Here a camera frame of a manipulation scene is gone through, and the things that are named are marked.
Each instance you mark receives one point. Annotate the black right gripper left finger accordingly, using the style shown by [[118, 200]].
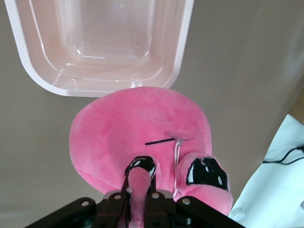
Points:
[[111, 209]]

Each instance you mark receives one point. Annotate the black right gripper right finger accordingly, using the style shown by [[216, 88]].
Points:
[[161, 211]]

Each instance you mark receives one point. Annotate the pink plush toy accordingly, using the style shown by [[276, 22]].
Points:
[[118, 123]]

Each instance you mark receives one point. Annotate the translucent pink plastic box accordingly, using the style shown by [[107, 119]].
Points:
[[95, 35]]

